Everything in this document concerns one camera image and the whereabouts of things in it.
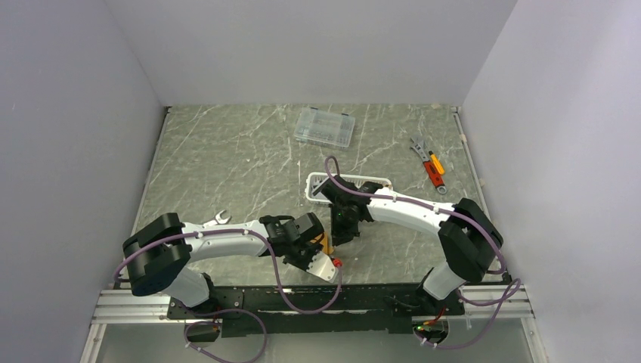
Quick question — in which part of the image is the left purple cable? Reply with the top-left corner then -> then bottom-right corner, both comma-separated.
113,228 -> 345,363

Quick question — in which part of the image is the red adjustable wrench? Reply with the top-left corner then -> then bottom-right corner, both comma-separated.
410,136 -> 447,194

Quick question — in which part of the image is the yellow black handled wrench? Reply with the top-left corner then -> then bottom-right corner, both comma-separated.
203,209 -> 231,227

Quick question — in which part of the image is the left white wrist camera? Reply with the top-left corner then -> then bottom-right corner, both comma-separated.
305,251 -> 339,284

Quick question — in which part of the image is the clear plastic organizer box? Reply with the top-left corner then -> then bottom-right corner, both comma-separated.
294,107 -> 356,150

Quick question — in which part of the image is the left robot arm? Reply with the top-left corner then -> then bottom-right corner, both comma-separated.
122,213 -> 339,318

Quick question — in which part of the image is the purple cable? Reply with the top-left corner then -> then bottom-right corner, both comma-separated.
324,155 -> 523,351
113,228 -> 345,363

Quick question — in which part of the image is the white plastic basket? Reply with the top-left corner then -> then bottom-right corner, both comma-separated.
305,172 -> 395,206

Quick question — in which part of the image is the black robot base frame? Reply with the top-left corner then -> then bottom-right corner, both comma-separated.
167,283 -> 465,337

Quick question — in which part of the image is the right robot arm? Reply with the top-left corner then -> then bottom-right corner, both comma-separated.
308,175 -> 503,314

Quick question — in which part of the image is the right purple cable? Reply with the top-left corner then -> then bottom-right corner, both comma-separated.
324,155 -> 523,351

